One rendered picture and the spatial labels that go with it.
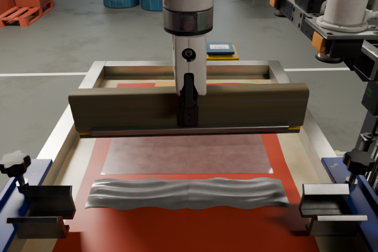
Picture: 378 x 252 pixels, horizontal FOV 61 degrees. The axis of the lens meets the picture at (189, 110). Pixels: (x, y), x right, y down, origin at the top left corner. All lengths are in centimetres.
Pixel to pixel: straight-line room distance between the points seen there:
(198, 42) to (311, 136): 37
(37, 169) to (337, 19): 76
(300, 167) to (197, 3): 40
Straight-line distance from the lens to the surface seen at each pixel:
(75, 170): 69
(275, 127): 58
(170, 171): 65
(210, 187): 61
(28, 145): 252
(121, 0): 566
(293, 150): 74
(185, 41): 47
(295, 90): 57
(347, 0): 91
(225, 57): 116
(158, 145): 72
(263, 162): 69
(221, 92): 54
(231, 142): 73
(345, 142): 254
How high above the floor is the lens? 140
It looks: 32 degrees down
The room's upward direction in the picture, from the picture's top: straight up
